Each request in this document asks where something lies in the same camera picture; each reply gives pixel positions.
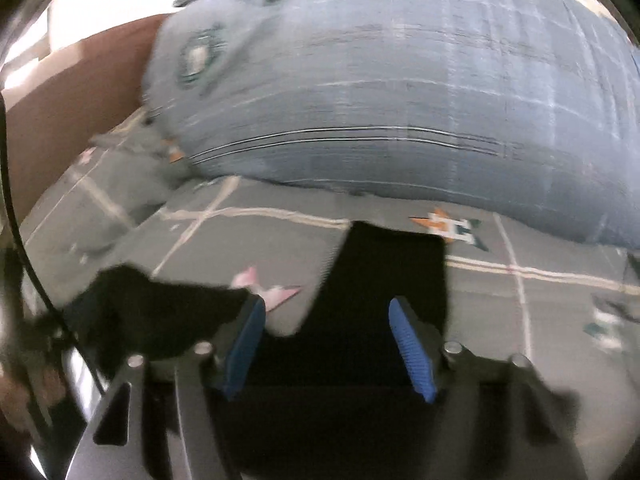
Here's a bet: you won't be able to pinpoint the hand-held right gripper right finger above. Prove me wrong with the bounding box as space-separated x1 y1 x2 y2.
389 296 591 480

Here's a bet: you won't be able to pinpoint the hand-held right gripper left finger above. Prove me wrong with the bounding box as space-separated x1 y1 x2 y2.
65 294 267 480

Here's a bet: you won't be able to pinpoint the black pants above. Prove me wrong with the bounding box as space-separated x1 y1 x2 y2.
62 221 451 480

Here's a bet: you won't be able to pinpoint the grey patterned bedsheet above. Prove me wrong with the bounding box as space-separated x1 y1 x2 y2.
20 105 640 480

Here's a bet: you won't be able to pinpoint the brown headboard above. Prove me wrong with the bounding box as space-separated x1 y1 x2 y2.
0 14 171 221

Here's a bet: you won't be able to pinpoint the large blue plaid pillow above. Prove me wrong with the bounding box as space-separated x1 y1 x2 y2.
141 0 640 248

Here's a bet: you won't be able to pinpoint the black cable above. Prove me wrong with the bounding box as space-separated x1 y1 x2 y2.
0 92 108 396

